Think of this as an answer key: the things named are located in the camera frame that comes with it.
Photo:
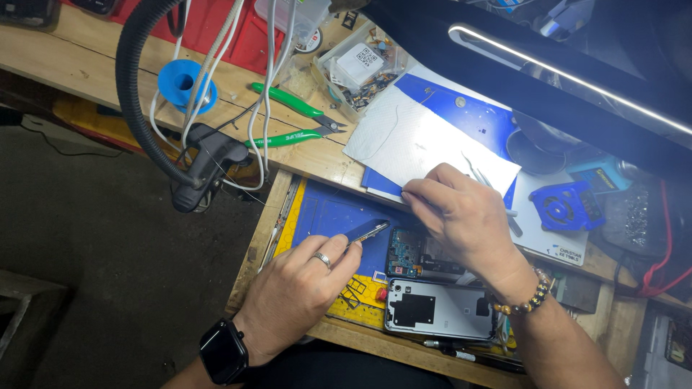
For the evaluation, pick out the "person's right hand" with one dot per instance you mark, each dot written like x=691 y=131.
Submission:
x=470 y=221

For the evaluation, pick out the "person's left hand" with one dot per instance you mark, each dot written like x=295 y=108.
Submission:
x=292 y=302

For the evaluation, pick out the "person's left fingers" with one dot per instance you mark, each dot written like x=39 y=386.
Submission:
x=338 y=254

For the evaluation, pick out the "person's right fingers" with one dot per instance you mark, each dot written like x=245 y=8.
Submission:
x=430 y=183

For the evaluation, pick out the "dark phone screen panel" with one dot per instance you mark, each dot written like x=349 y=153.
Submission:
x=370 y=229

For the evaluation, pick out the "blue and yellow repair mat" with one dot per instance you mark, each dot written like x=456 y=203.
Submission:
x=330 y=210

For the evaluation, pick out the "white paper towel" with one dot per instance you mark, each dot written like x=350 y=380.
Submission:
x=421 y=140

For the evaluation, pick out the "small metal card tray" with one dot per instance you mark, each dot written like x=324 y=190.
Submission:
x=379 y=276

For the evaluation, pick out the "silver tweezers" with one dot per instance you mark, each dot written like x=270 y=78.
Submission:
x=481 y=175

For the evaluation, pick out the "small red cap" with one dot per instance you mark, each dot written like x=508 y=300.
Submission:
x=381 y=294

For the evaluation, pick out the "open phone with circuit board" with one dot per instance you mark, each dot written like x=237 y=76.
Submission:
x=403 y=254

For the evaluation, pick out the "blue silicone work mat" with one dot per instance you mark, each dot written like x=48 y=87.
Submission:
x=470 y=116

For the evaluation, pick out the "black round dish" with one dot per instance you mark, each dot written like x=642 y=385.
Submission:
x=535 y=154

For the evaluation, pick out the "clear plastic parts box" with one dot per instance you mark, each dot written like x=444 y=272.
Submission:
x=378 y=81

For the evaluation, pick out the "person's dark clothing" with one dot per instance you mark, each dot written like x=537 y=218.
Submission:
x=346 y=373

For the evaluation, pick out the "silver phone back cover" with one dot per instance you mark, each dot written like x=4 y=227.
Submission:
x=454 y=313

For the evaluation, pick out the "small blue fan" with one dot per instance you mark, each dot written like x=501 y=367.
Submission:
x=565 y=208

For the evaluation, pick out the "white card with square code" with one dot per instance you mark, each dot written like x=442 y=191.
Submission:
x=359 y=64

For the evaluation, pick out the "black screwdriver with silver tip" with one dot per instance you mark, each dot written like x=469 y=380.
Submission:
x=448 y=351

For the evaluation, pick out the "black smartwatch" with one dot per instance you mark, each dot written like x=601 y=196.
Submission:
x=222 y=351

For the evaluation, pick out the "blue electronic device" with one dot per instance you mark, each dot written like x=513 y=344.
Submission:
x=600 y=175

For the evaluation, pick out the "black desk lamp with light strip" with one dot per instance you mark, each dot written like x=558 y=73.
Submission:
x=567 y=59

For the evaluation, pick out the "clear plastic container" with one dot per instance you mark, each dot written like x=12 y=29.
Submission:
x=303 y=16

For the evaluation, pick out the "dark mat with shiny screws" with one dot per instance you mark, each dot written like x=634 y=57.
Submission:
x=638 y=216

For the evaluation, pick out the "blue solder spool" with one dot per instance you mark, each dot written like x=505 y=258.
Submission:
x=175 y=81

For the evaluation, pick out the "red tray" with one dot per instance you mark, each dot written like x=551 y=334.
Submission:
x=216 y=27

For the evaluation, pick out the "yellow object under table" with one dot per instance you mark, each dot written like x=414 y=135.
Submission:
x=92 y=121

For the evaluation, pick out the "grey box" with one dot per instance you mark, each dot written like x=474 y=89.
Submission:
x=662 y=346

